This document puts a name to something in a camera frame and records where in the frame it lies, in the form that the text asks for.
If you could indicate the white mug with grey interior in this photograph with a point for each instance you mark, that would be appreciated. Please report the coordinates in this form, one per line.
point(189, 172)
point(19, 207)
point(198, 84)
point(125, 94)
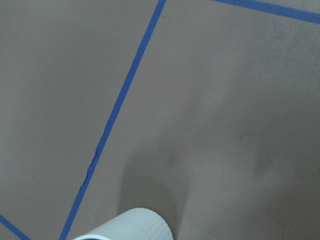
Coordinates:
point(134, 224)

